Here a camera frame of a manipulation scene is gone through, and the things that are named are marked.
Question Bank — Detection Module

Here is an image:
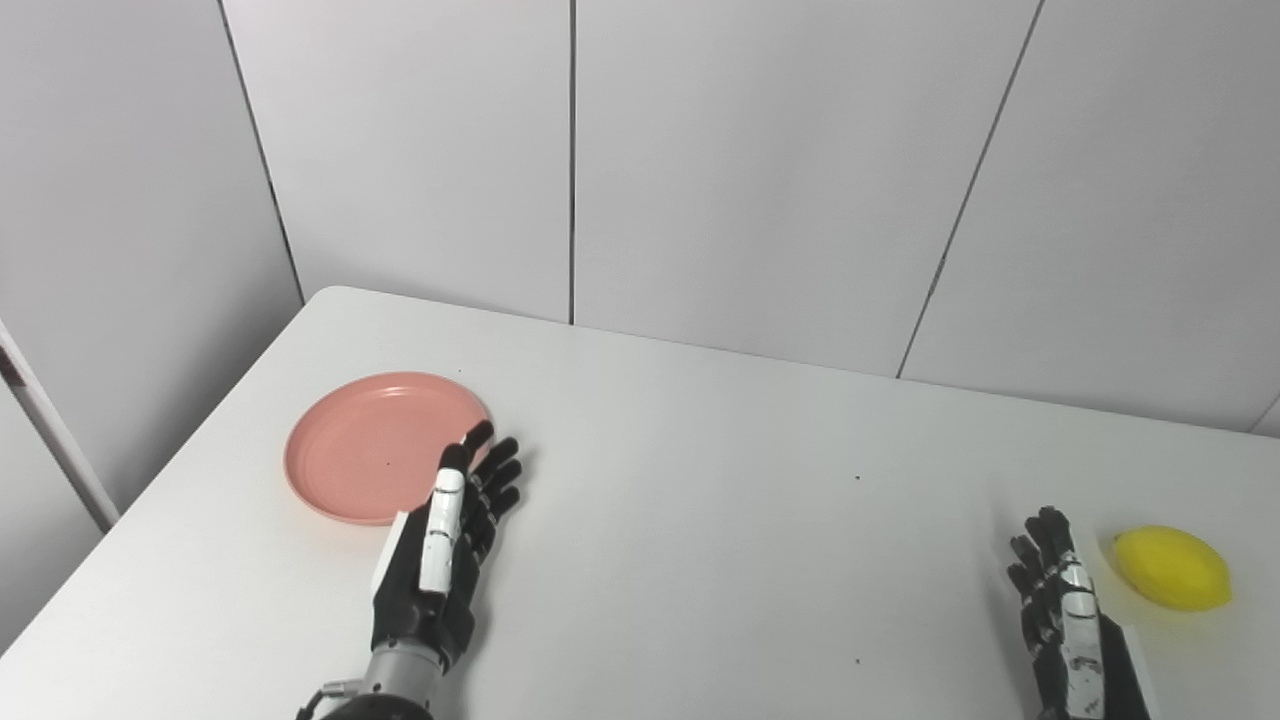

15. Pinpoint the pink round plate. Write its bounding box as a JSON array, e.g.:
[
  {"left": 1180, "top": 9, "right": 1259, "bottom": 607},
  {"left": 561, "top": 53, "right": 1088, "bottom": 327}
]
[{"left": 284, "top": 372, "right": 493, "bottom": 527}]

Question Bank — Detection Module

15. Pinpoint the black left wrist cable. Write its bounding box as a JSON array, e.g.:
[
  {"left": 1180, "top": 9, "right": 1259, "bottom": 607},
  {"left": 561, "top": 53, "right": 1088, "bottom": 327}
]
[{"left": 296, "top": 678, "right": 365, "bottom": 720}]

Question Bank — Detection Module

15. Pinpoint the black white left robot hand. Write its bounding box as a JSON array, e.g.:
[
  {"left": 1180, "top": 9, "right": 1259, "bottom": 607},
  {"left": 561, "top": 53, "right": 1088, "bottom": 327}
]
[{"left": 370, "top": 420, "right": 524, "bottom": 673}]

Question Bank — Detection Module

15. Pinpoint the white slanted post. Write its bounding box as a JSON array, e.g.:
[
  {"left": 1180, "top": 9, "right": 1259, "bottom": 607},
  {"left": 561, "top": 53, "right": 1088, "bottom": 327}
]
[{"left": 0, "top": 320, "right": 121, "bottom": 533}]

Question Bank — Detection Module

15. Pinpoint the yellow lemon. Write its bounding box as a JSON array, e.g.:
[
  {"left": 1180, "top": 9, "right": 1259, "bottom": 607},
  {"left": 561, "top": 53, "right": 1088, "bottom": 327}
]
[{"left": 1112, "top": 525, "right": 1233, "bottom": 612}]

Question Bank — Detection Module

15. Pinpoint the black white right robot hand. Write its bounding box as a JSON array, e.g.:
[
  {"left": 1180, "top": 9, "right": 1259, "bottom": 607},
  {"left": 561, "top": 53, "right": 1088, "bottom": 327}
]
[{"left": 1006, "top": 506, "right": 1161, "bottom": 720}]

